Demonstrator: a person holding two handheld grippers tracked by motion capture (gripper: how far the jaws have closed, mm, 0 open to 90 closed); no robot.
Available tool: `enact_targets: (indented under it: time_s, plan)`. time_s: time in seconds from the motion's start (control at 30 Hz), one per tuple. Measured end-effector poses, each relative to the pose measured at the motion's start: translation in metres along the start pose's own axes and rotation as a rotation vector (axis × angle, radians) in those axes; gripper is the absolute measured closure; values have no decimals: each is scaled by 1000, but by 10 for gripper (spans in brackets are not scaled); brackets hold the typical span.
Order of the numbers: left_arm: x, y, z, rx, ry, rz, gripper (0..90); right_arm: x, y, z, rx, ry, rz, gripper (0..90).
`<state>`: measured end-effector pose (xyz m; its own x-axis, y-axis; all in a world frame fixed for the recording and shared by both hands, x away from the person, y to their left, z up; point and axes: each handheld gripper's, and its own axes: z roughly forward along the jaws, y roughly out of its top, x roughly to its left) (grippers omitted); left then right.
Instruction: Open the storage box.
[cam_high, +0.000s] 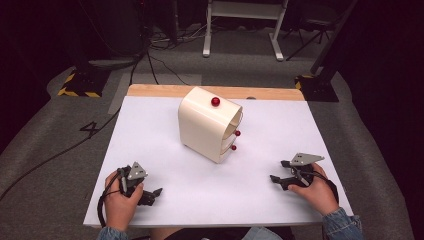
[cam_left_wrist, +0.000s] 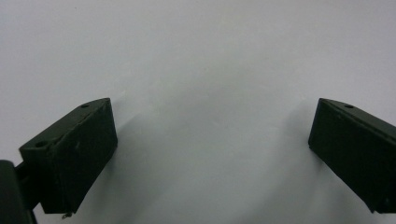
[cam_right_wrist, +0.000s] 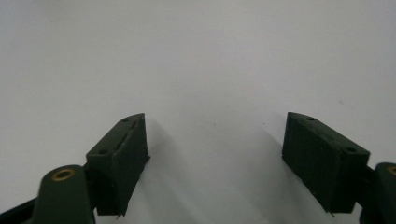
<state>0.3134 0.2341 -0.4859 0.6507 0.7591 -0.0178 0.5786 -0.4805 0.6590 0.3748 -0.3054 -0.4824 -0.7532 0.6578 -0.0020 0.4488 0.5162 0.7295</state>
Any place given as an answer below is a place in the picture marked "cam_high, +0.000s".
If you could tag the red ball upper side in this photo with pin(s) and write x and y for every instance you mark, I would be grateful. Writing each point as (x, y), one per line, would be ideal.
(237, 133)

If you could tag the black yellow striped stand base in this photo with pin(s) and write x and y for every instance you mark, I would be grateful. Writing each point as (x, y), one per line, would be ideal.
(83, 83)

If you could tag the black stand with striped base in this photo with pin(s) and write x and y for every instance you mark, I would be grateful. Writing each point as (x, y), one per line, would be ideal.
(320, 86)

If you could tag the person's left hand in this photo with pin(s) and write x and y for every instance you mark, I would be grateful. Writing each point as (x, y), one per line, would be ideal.
(118, 206)

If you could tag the red ball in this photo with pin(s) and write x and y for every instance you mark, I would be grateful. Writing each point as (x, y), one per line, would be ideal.
(215, 101)
(237, 133)

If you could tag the white desk frame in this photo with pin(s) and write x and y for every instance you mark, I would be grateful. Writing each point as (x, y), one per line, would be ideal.
(245, 10)

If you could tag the cream mini drawer cabinet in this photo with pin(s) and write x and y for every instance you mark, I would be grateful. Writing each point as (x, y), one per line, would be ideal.
(203, 130)

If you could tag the white table sheet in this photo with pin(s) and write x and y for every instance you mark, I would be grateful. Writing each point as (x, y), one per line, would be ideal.
(260, 186)

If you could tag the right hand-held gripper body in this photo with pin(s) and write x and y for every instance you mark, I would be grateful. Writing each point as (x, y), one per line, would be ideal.
(302, 166)

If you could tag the black folding stand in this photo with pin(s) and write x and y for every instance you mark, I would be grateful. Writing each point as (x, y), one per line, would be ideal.
(310, 30)

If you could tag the cream drawer with red knob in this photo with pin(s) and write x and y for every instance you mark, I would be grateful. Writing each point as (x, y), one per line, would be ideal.
(233, 147)

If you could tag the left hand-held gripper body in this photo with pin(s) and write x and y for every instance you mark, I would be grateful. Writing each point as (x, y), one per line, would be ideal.
(136, 173)

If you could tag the person's right hand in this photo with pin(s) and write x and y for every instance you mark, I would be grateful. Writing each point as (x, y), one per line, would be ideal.
(316, 195)

